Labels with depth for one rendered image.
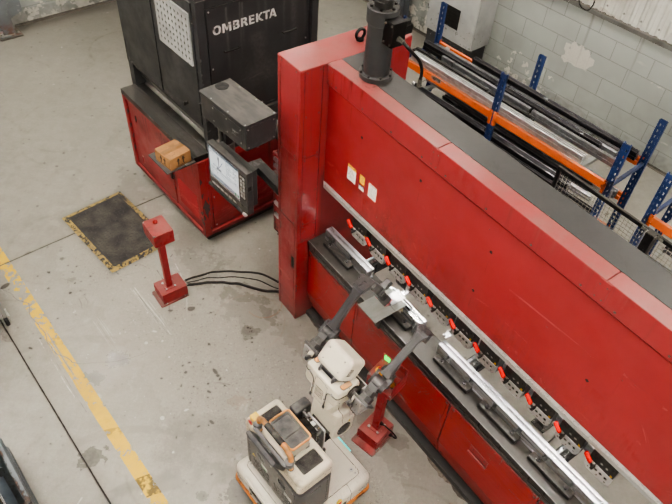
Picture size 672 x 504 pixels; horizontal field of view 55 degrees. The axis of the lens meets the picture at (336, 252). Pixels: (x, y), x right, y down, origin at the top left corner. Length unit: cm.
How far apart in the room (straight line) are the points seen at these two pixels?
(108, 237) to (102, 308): 81
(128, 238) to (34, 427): 190
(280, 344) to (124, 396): 123
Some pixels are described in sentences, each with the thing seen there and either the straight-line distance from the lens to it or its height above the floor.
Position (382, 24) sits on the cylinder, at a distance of 362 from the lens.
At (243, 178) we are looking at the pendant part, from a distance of 425.
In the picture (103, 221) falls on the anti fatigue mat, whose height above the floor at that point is 2.
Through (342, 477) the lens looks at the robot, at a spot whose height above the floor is 28.
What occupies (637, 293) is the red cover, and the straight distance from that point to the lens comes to 296.
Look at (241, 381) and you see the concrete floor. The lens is 507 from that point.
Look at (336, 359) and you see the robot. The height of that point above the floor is 135.
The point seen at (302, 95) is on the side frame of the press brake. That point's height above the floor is 214.
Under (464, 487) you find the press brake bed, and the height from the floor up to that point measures 5.
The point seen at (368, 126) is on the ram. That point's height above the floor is 209.
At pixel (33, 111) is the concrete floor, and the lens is 801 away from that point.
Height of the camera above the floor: 428
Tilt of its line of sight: 46 degrees down
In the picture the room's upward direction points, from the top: 5 degrees clockwise
